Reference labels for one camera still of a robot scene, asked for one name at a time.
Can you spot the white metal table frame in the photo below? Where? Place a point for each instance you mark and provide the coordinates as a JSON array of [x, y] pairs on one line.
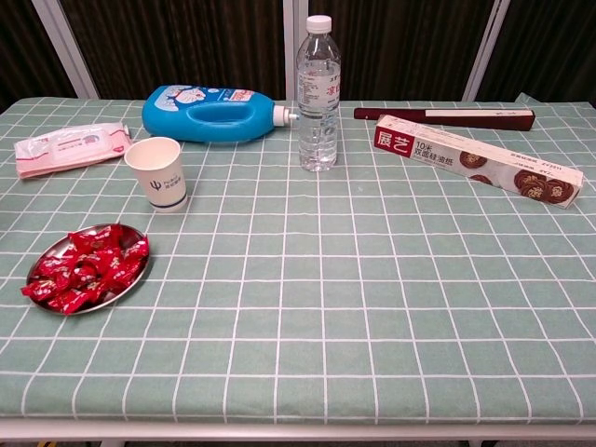
[[298, 430]]

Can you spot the green checked tablecloth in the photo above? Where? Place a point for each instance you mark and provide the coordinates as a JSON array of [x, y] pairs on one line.
[[326, 279]]

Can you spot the pink wet wipes pack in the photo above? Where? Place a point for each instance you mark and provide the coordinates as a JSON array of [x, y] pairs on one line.
[[60, 149]]

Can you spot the blue detergent bottle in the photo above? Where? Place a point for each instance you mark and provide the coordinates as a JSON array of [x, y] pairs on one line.
[[163, 121]]

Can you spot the dark brown curtain panel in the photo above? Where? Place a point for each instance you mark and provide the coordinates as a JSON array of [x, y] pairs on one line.
[[549, 46], [23, 46], [396, 46], [186, 46]]

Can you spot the metal bowl of red candies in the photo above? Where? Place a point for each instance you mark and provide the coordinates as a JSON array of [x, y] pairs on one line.
[[109, 299]]

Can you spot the clear water bottle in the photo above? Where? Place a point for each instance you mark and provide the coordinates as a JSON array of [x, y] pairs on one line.
[[319, 139]]

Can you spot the dark red long case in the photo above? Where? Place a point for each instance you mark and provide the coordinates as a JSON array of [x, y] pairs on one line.
[[396, 114]]

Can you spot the baking paper box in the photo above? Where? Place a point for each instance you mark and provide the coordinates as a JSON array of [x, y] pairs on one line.
[[442, 149]]

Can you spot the white partition frame post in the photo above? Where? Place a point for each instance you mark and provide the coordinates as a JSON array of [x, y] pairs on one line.
[[288, 46], [486, 46], [65, 46]]

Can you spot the white paper cup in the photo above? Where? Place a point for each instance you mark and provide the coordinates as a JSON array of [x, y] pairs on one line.
[[160, 186]]

